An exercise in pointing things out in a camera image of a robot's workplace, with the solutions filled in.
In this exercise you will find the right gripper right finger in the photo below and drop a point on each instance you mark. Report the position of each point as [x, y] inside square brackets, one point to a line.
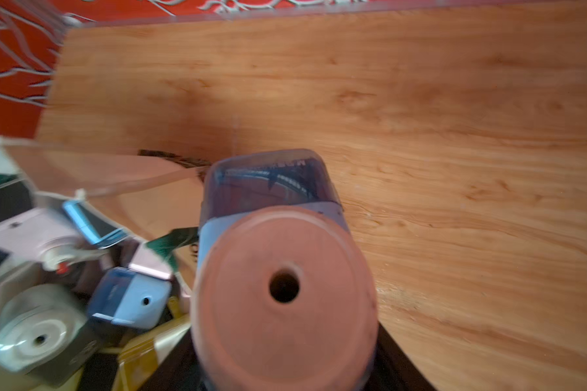
[392, 368]

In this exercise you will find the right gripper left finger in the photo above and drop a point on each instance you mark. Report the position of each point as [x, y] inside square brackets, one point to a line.
[179, 371]

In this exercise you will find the blue pencil sharpener pink cap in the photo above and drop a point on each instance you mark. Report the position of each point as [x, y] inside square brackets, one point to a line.
[284, 298]

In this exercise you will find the white canvas tote bag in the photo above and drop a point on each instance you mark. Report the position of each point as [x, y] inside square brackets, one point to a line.
[68, 217]

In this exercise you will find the yellow pencil sharpener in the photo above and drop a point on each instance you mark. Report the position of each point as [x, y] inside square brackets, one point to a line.
[144, 354]

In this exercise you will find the white round pencil sharpener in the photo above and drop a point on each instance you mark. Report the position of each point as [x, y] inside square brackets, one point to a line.
[38, 325]

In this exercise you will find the light blue small sharpener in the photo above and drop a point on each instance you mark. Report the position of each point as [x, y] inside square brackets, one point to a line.
[129, 299]

